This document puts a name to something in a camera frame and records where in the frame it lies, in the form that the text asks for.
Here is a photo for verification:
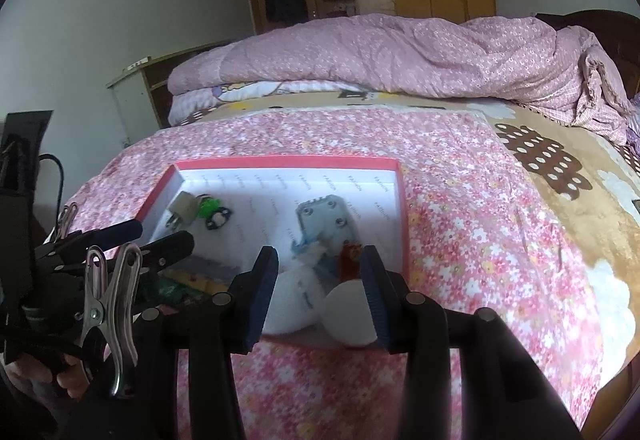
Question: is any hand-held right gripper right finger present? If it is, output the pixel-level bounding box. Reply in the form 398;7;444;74
359;244;583;440

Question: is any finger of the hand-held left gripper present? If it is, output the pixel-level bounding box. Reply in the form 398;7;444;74
50;219;144;262
135;230;196;273

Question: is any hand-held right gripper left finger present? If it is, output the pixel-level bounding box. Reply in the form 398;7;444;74
67;245;280;440

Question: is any white earbud case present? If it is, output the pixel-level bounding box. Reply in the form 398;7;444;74
262;265;326;336

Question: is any white jar with orange label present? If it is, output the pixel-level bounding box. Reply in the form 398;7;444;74
320;277;383;348

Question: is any white charger plug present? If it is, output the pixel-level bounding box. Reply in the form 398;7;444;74
166;191;201;228

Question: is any green cartoon lighter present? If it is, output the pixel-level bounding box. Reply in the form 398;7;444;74
159;277;201;306

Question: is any notched wooden strip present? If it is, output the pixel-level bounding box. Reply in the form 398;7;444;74
172;270;233;296

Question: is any small red toy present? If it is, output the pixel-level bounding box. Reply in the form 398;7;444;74
336;243;365;282

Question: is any green penguin toy clip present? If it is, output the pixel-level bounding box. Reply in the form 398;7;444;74
196;194;233;231

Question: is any blue purple curved plastic piece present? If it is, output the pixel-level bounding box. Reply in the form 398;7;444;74
295;240;346;293

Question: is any pink cardboard box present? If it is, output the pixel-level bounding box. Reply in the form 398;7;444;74
135;154;408;351

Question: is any grey plastic plate with pegs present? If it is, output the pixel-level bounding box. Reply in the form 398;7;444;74
290;194;361;256

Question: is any person's left hand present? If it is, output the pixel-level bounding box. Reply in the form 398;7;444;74
7;352;94;401

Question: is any small metal spring clip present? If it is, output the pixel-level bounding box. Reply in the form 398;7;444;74
52;203;81;241

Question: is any silver metal spring clip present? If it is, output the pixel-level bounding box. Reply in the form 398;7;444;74
80;241;143;398

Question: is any pink floral bed sheet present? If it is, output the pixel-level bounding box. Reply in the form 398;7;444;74
65;105;606;440

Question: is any black panel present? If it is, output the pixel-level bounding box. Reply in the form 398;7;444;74
0;110;54;191

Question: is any wooden nightstand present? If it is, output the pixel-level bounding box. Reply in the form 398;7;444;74
105;40;236;146

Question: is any purple floral quilt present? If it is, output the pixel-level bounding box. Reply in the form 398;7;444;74
167;13;633;143

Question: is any purple satin pillow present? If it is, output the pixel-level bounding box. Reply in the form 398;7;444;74
625;93;640;146

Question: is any dark wooden headboard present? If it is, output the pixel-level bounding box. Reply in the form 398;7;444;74
535;10;640;96

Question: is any black cable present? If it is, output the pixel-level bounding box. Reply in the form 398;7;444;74
37;153;66;243

